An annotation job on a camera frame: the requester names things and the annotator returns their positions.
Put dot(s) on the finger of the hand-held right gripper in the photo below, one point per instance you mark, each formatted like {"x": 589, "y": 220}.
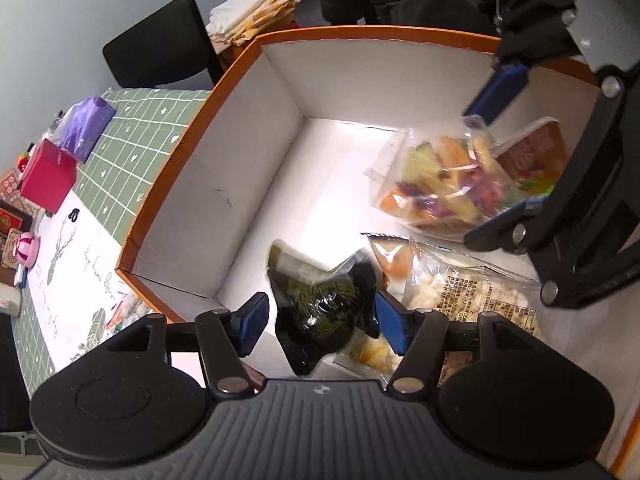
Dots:
{"x": 500, "y": 92}
{"x": 510, "y": 222}

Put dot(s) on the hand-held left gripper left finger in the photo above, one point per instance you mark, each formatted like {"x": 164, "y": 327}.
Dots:
{"x": 252, "y": 322}

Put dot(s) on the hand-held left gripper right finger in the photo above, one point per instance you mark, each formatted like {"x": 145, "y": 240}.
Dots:
{"x": 392, "y": 322}

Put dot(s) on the clear yellow snack packet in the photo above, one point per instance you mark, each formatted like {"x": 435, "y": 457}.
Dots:
{"x": 370, "y": 350}

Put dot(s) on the clear pastry packet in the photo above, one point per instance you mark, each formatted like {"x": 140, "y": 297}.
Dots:
{"x": 390, "y": 260}

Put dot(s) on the dark green snack packet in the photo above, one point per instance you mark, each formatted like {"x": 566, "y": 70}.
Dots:
{"x": 325, "y": 310}

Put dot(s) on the orange bread packet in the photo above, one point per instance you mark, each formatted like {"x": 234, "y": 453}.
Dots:
{"x": 540, "y": 150}

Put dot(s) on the vegetable chips bag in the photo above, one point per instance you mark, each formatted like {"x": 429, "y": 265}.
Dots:
{"x": 440, "y": 180}

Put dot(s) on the rice cracker packet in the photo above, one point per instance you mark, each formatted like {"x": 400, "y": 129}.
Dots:
{"x": 475, "y": 300}

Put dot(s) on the orange cardboard box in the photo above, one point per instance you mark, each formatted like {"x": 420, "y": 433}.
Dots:
{"x": 225, "y": 170}

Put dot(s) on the white label snack packet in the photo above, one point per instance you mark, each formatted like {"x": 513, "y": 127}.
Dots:
{"x": 127, "y": 312}

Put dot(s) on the white table runner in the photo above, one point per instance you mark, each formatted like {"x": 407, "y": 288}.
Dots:
{"x": 75, "y": 270}

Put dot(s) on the green checked tablecloth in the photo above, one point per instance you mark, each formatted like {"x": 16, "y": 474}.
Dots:
{"x": 135, "y": 160}

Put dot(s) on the blue white small case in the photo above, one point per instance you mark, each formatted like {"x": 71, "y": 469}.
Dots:
{"x": 20, "y": 277}

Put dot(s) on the pink round container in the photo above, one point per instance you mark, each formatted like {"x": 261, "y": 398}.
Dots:
{"x": 26, "y": 250}

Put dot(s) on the stack of cloths on stool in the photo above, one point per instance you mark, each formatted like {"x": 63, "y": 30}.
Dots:
{"x": 272, "y": 17}

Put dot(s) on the pink box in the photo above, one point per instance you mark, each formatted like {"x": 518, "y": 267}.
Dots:
{"x": 50, "y": 177}

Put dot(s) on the black chair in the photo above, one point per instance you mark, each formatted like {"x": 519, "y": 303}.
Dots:
{"x": 12, "y": 395}
{"x": 160, "y": 45}

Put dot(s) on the purple tissue pack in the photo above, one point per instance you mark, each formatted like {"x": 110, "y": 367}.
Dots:
{"x": 85, "y": 125}

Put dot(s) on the folded cloths stack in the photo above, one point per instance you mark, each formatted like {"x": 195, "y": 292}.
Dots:
{"x": 235, "y": 10}

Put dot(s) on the patterned card sheet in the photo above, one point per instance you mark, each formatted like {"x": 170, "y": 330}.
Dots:
{"x": 9, "y": 187}

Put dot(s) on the white dish with red fruit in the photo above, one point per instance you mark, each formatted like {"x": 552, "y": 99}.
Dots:
{"x": 22, "y": 162}

